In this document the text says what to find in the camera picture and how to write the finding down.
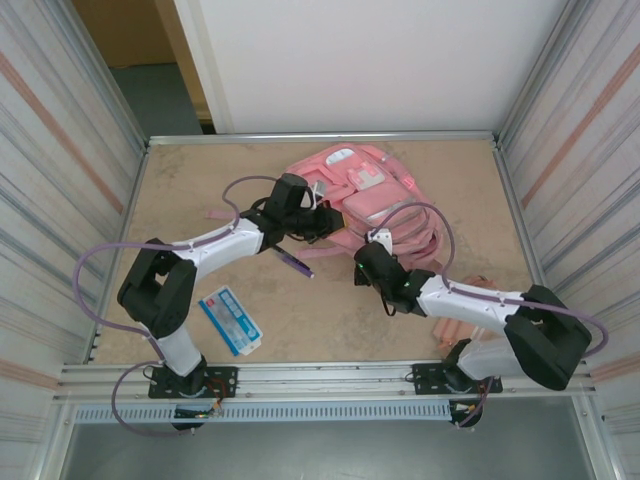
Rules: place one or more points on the pink backpack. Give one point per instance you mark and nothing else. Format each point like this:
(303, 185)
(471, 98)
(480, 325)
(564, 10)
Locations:
(380, 200)

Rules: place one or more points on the purple marker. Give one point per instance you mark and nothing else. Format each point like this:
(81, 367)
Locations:
(300, 267)

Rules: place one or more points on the white blue supply packet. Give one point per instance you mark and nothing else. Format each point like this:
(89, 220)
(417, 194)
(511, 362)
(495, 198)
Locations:
(230, 320)

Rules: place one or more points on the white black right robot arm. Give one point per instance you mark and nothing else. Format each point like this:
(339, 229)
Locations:
(545, 340)

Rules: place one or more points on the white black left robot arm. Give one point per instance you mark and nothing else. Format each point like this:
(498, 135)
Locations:
(155, 295)

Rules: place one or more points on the small circuit board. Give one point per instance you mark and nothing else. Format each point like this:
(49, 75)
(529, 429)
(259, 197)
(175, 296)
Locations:
(195, 413)

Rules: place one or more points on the brown wooden door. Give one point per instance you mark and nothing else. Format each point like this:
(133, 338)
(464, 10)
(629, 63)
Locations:
(125, 30)

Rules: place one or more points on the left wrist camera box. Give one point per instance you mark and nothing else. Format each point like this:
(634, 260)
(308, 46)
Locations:
(320, 192)

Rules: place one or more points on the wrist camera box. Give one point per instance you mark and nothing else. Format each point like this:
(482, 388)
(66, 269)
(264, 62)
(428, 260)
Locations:
(320, 192)
(382, 237)

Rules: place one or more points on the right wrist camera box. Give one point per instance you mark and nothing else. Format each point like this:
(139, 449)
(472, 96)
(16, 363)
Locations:
(382, 237)

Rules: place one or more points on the aluminium table edge rail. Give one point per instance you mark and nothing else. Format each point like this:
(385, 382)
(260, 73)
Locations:
(225, 138)

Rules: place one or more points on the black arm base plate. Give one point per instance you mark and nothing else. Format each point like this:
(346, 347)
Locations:
(425, 375)
(225, 380)

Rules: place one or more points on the long aluminium mounting rail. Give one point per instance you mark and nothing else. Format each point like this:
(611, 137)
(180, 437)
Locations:
(325, 380)

